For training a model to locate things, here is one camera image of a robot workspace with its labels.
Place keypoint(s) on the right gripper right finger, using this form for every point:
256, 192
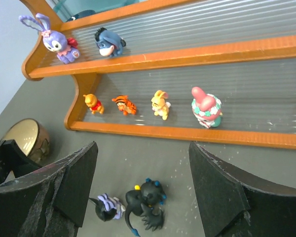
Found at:
235, 203

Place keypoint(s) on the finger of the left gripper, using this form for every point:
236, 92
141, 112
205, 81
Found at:
13, 159

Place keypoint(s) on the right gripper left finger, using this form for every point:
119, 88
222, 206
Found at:
51, 201

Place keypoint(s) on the pink rabbit toy figure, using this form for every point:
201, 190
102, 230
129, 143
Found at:
207, 108

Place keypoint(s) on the purple rabbit toy figure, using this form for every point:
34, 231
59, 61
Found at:
65, 48

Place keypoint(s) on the blue small toy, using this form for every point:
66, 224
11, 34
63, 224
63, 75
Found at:
109, 43

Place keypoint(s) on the orange wooden shelf rack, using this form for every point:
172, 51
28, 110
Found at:
241, 51

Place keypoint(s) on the beige round bowl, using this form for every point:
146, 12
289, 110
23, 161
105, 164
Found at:
31, 137

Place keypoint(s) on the black purple small toy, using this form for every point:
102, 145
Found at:
108, 208

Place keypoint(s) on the black spiky toy figure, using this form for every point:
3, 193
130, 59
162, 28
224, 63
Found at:
142, 201

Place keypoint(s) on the yellow bear toy figure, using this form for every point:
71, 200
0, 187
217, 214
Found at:
94, 105

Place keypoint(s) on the orange tiger toy figure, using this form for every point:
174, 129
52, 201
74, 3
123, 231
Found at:
125, 105

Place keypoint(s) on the tan rabbit toy figure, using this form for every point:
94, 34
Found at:
159, 104

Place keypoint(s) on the blue cap in bin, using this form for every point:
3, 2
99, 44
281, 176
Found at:
81, 14

